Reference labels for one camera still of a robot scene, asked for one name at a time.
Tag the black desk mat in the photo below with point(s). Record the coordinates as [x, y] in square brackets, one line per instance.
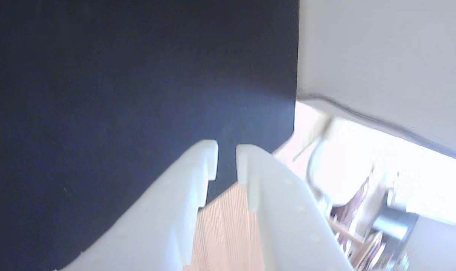
[99, 94]

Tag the dark reddish background object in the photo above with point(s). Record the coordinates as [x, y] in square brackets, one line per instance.
[350, 205]

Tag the dark grey cylindrical background object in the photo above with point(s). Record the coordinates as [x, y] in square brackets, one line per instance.
[395, 224]

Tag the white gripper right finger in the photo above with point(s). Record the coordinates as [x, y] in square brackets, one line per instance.
[288, 226]

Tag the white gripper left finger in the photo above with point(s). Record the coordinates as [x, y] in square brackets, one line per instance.
[156, 218]

